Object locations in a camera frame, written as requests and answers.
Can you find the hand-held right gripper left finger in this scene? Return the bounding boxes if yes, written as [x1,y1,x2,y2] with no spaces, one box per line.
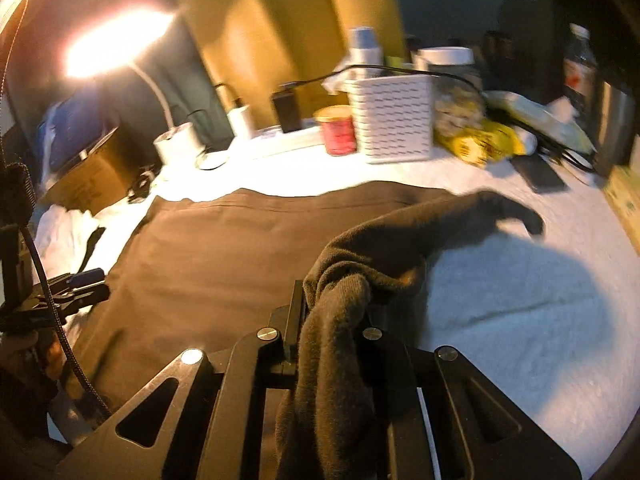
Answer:
[55,280,307,480]

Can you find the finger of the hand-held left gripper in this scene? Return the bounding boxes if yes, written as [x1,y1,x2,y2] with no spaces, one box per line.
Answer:
[47,268,107,293]
[30,284,111,318]

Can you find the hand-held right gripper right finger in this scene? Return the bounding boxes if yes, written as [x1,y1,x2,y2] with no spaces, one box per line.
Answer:
[357,310,583,480]

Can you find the dark brown shirt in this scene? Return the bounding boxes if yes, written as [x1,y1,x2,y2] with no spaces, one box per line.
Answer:
[65,182,546,480]

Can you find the person's left hand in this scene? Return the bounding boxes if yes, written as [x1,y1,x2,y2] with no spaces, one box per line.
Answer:
[0,332,58,386]

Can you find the cardboard box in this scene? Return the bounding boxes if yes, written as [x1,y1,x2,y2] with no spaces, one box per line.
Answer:
[37,127,151,218]

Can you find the white table cover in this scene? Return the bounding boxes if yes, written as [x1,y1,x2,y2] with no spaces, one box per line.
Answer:
[30,125,640,480]

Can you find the blue bag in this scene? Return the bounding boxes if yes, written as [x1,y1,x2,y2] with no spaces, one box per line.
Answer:
[37,85,121,171]

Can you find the white desk lamp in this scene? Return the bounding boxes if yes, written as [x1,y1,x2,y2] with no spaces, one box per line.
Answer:
[65,7,231,171]

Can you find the white power strip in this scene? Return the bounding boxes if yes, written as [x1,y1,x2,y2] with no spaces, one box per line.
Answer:
[200,125,326,161]

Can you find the red yellow can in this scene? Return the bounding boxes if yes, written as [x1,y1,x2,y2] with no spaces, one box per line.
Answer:
[314,105,358,157]

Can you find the white charger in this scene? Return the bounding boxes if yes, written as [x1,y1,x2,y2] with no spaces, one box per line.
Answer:
[227,105,258,141]

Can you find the black charger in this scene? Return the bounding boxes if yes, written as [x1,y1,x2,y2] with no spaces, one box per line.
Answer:
[271,87,303,133]

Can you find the white perforated basket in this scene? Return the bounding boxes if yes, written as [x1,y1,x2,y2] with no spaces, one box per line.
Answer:
[346,74,433,163]

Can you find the yellow snack packet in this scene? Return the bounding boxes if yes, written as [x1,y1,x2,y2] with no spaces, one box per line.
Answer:
[435,120,526,166]

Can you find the black phone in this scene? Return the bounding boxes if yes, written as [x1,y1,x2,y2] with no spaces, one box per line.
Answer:
[510,154,568,193]

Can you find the white tissue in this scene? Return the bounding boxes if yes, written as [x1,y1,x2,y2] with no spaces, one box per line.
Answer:
[322,62,361,93]

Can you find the glass jar white lid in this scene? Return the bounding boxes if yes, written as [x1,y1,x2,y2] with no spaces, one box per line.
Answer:
[415,46,486,146]

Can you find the white blue bottle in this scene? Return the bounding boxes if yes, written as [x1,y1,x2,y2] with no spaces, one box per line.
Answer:
[347,26,385,81]

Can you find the pale plastic packet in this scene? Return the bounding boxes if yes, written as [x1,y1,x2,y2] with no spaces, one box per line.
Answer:
[482,90,598,153]

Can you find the wide yellow curtain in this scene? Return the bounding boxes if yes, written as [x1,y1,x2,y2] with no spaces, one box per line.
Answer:
[165,0,406,131]

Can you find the steel cup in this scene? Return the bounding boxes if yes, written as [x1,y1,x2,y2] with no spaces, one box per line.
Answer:
[592,80,638,178]

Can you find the clear water bottle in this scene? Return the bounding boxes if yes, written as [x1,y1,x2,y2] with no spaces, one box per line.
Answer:
[562,24,601,116]

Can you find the black strap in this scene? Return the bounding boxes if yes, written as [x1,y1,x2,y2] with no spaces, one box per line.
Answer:
[75,226,107,273]

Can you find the braided black cable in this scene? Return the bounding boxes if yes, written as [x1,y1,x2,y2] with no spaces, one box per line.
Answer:
[17,222,113,418]

